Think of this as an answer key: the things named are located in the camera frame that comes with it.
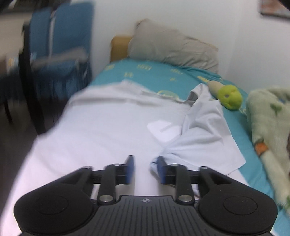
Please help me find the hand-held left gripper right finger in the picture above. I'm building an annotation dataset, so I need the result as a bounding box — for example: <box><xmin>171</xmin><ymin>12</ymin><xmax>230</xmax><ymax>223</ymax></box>
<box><xmin>157</xmin><ymin>156</ymin><xmax>229</xmax><ymax>205</ymax></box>

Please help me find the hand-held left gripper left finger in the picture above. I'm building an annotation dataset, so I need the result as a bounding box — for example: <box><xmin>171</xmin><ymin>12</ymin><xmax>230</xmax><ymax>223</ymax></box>
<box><xmin>61</xmin><ymin>155</ymin><xmax>135</xmax><ymax>206</ymax></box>

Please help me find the white shirt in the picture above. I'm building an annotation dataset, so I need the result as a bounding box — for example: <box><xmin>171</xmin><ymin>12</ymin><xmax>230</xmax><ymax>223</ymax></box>
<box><xmin>0</xmin><ymin>80</ymin><xmax>247</xmax><ymax>236</ymax></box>

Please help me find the green plush toy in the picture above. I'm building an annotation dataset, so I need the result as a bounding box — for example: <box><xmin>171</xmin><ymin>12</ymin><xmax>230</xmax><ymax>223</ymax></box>
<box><xmin>208</xmin><ymin>80</ymin><xmax>243</xmax><ymax>111</ymax></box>

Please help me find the printed fleece blanket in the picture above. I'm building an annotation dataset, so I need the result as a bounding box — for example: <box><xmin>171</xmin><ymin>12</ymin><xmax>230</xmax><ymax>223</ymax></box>
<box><xmin>246</xmin><ymin>86</ymin><xmax>290</xmax><ymax>208</ymax></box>

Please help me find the yellow headboard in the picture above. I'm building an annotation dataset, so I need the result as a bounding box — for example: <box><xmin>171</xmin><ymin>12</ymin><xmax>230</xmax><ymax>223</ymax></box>
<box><xmin>110</xmin><ymin>36</ymin><xmax>133</xmax><ymax>63</ymax></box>

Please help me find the grey pillow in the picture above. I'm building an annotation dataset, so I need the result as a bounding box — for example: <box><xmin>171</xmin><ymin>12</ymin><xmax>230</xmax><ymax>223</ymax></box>
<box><xmin>127</xmin><ymin>19</ymin><xmax>219</xmax><ymax>73</ymax></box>

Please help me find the grey folded cloth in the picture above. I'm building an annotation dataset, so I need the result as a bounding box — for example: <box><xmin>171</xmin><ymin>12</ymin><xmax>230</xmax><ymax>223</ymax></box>
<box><xmin>31</xmin><ymin>47</ymin><xmax>89</xmax><ymax>69</ymax></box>

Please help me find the white desk with drawer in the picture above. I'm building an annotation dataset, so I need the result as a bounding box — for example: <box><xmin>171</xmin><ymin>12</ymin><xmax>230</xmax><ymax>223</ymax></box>
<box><xmin>0</xmin><ymin>9</ymin><xmax>49</xmax><ymax>135</ymax></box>

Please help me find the tall blue covered chair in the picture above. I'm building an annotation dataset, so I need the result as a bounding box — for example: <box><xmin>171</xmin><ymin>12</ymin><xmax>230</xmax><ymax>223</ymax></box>
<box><xmin>46</xmin><ymin>1</ymin><xmax>95</xmax><ymax>91</ymax></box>

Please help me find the low blue covered chair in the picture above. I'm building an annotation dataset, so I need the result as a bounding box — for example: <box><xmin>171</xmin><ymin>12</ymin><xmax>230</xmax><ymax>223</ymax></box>
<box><xmin>0</xmin><ymin>7</ymin><xmax>68</xmax><ymax>107</ymax></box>

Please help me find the leaf wall painting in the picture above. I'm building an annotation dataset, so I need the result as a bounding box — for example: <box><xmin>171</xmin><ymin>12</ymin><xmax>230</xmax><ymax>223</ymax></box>
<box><xmin>259</xmin><ymin>0</ymin><xmax>290</xmax><ymax>17</ymax></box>

